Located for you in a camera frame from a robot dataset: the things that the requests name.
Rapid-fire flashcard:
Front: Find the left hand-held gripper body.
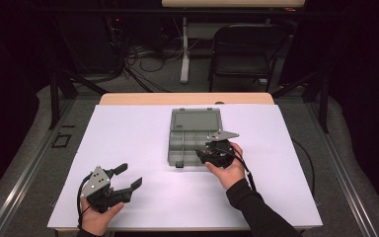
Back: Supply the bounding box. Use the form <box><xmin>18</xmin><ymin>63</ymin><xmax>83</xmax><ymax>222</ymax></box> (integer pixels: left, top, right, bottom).
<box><xmin>80</xmin><ymin>166</ymin><xmax>133</xmax><ymax>213</ymax></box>

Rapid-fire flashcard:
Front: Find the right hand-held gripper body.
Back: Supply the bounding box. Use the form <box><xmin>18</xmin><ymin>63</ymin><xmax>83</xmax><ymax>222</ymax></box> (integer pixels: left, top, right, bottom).
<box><xmin>203</xmin><ymin>130</ymin><xmax>240</xmax><ymax>168</ymax></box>

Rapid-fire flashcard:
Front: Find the transparent grey compartment box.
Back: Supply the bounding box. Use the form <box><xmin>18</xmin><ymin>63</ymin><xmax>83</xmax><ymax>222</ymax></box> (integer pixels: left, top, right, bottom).
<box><xmin>167</xmin><ymin>108</ymin><xmax>224</xmax><ymax>169</ymax></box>

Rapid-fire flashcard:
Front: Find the person's right hand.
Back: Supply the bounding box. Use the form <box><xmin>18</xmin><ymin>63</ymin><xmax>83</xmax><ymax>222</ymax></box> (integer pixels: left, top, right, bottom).
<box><xmin>205</xmin><ymin>141</ymin><xmax>246</xmax><ymax>192</ymax></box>

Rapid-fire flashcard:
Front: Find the person's left hand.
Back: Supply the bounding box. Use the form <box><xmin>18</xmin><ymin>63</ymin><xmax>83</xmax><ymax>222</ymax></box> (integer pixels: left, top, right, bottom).
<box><xmin>79</xmin><ymin>198</ymin><xmax>125</xmax><ymax>236</ymax></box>

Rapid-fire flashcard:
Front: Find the black folding chair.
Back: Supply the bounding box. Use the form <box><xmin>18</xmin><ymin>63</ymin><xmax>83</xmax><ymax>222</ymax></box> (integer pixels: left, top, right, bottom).
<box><xmin>207</xmin><ymin>23</ymin><xmax>289</xmax><ymax>93</ymax></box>

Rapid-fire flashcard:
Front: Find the black metal stand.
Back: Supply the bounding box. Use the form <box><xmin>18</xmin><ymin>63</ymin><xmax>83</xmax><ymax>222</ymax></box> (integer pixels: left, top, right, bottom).
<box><xmin>47</xmin><ymin>63</ymin><xmax>111</xmax><ymax>130</ymax></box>
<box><xmin>270</xmin><ymin>70</ymin><xmax>331</xmax><ymax>134</ymax></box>

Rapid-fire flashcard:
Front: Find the wooden desk with white legs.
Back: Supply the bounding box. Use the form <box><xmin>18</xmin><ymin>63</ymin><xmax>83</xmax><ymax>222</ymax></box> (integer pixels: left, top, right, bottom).
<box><xmin>161</xmin><ymin>0</ymin><xmax>306</xmax><ymax>84</ymax></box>

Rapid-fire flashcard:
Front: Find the black metal crossbar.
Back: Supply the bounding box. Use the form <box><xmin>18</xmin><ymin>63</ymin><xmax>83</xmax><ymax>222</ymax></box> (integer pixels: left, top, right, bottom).
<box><xmin>29</xmin><ymin>7</ymin><xmax>343</xmax><ymax>17</ymax></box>

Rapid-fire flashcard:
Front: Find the left hand-held gripper black cable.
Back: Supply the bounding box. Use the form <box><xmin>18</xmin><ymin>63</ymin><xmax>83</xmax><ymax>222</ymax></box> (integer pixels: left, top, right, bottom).
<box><xmin>76</xmin><ymin>173</ymin><xmax>94</xmax><ymax>229</ymax></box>

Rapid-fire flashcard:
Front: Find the hand-held gripper black cable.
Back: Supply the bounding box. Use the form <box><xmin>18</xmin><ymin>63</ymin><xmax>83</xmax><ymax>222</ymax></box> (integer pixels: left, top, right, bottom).
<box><xmin>221</xmin><ymin>147</ymin><xmax>258</xmax><ymax>193</ymax></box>
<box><xmin>76</xmin><ymin>173</ymin><xmax>94</xmax><ymax>229</ymax></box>

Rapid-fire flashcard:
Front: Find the right hand-held gripper black cable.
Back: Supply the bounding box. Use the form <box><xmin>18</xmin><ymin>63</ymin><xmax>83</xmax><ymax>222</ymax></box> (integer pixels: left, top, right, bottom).
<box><xmin>221</xmin><ymin>147</ymin><xmax>258</xmax><ymax>193</ymax></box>

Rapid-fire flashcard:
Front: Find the aluminium floor rail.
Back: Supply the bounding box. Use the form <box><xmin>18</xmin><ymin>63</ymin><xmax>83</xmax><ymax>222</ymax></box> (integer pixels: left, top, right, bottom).
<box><xmin>0</xmin><ymin>98</ymin><xmax>77</xmax><ymax>237</ymax></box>
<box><xmin>304</xmin><ymin>98</ymin><xmax>379</xmax><ymax>237</ymax></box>

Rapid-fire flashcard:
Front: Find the thin black cable beside table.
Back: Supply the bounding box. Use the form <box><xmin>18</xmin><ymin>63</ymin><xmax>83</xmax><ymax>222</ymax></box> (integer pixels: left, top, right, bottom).
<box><xmin>290</xmin><ymin>137</ymin><xmax>317</xmax><ymax>198</ymax></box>

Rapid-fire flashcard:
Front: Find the bundle of floor cables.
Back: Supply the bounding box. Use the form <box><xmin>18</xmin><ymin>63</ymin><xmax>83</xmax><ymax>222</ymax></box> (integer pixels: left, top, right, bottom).
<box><xmin>104</xmin><ymin>16</ymin><xmax>187</xmax><ymax>94</ymax></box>

